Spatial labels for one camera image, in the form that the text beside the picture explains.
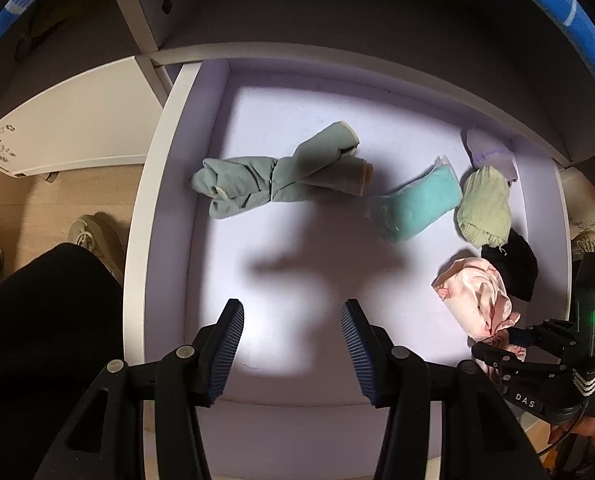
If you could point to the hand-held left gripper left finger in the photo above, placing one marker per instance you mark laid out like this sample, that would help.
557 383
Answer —
227 350

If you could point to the white furniture frame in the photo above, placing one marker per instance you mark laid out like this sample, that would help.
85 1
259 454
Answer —
377 20

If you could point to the blue plaid bed sheet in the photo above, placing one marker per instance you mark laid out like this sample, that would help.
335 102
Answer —
557 2

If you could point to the grey-green socks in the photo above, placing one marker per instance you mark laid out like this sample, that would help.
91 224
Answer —
247 182

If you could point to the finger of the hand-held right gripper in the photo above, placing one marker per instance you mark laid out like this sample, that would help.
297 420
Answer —
507 360
547 332

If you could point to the teal socks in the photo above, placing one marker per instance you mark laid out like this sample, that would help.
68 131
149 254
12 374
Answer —
417 205

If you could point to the lavender cloth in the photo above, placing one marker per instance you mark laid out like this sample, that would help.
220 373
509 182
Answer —
482 147

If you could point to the black cloth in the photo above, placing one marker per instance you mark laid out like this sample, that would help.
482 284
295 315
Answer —
515 265

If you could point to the pink printed cloth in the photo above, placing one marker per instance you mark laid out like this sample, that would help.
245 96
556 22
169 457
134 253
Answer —
472 295

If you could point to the white drawer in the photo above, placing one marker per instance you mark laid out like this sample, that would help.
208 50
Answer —
277 125

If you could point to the light green ribbed cloth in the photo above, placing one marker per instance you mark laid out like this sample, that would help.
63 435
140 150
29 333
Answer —
482 205

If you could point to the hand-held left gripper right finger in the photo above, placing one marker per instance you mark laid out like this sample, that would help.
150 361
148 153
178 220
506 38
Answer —
355 355

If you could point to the grey sneaker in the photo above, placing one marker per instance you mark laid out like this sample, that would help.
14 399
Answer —
95 240
585 242

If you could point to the white floral panel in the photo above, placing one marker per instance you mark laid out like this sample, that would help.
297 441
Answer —
77 125
582 200

